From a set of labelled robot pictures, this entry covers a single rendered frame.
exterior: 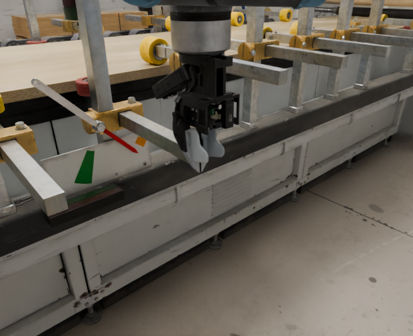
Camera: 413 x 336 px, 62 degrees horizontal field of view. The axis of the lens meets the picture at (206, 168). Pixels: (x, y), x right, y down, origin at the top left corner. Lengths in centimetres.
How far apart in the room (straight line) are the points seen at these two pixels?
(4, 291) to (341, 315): 118
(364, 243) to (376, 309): 41
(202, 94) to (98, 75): 30
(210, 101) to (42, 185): 28
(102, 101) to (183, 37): 34
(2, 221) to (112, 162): 26
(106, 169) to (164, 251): 67
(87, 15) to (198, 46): 32
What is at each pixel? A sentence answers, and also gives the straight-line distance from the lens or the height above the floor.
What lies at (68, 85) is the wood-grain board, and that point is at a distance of 98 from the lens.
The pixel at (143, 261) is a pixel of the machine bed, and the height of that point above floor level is 17.
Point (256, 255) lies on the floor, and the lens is 168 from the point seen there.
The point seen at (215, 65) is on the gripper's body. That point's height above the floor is 102.
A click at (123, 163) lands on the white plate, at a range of 87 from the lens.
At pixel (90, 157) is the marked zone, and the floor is 78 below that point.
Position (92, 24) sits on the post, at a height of 105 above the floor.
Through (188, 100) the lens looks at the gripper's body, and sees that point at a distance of 55.
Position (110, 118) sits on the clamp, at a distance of 81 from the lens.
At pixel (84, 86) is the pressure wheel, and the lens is 92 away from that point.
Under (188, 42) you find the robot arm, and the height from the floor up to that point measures 105.
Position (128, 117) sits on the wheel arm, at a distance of 79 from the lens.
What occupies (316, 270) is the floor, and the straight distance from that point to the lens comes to 167.
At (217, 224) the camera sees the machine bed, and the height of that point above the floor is 16.
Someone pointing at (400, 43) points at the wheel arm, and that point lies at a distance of 145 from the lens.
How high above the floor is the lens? 112
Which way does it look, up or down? 28 degrees down
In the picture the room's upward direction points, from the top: straight up
